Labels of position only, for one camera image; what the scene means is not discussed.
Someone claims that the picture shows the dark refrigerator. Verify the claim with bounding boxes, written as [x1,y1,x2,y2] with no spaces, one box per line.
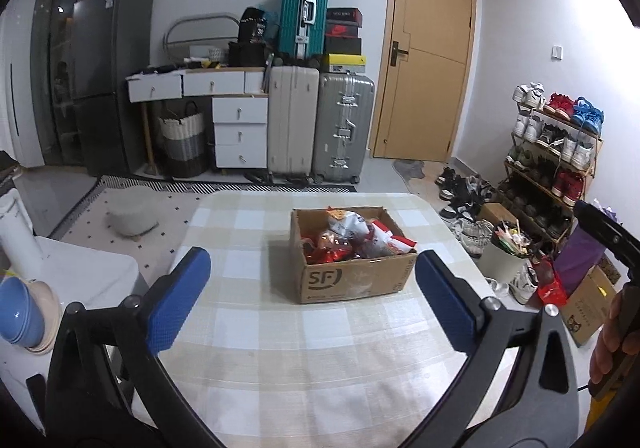
[70,0,153,176]

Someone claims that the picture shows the beige bowl stack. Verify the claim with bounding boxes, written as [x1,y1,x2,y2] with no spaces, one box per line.
[26,279,63,355]

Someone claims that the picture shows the noodle snack bag front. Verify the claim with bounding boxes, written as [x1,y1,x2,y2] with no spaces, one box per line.
[326,209,373,247]

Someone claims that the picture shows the stacked shoe boxes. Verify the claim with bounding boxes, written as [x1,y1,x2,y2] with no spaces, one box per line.
[322,8,367,75]

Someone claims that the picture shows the person's right hand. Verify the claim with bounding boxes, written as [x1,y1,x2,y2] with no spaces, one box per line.
[589,285,640,384]

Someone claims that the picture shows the purple bag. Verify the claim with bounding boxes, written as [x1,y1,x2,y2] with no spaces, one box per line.
[553,224,605,293]

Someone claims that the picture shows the red snack packet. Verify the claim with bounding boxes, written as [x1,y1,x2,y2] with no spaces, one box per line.
[302,231,354,264]

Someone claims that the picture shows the noodle snack bag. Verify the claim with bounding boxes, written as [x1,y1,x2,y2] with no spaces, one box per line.
[362,220,416,257]
[326,209,373,247]

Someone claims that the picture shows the SF cardboard box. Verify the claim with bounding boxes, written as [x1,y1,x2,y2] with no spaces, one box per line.
[290,207,418,304]

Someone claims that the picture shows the woven laundry basket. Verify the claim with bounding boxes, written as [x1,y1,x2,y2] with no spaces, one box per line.
[158,101,207,179]

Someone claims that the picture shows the teal suitcase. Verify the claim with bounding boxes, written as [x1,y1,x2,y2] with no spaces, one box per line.
[278,0,329,62]

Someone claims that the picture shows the grey round pouf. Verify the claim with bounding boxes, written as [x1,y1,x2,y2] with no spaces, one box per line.
[106,187,160,238]

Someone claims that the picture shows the white trash bin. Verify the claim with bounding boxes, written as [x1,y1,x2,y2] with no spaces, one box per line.
[477,221,532,283]

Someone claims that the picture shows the wooden door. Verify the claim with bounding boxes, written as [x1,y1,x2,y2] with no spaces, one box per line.
[370,0,476,161]

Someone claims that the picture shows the blue bowl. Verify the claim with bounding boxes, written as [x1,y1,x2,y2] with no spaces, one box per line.
[0,277,44,348]

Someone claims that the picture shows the white drawer desk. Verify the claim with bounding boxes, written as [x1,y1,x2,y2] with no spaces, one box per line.
[126,67,268,171]

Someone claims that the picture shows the silver suitcase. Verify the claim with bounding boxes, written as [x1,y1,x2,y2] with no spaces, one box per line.
[311,72,375,184]

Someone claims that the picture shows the white kettle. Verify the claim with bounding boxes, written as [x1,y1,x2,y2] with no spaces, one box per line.
[0,188,46,279]

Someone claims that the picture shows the wooden shoe rack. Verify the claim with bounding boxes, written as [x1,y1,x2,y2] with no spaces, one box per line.
[498,82,605,247]

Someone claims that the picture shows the small cardboard box floor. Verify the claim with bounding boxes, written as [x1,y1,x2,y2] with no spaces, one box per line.
[561,266,616,347]

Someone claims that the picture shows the beige suitcase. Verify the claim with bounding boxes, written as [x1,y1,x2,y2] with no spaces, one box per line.
[267,66,320,177]

